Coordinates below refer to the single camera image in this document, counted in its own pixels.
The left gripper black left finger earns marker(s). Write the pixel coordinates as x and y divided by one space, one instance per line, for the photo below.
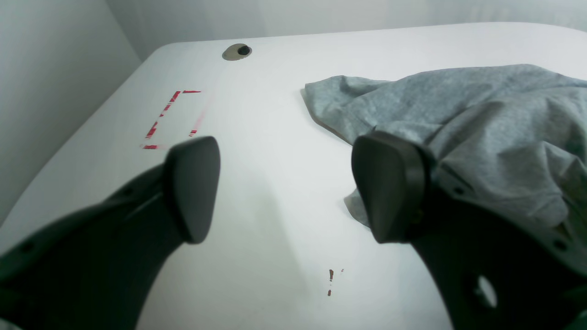
93 269

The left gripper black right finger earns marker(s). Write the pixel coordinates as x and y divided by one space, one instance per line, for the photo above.
494 270

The grey T-shirt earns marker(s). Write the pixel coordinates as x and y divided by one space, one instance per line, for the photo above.
513 136

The red tape rectangle marking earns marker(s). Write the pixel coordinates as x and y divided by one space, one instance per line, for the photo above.
179 120

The right table cable grommet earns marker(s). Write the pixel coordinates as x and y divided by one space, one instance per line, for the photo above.
236 52

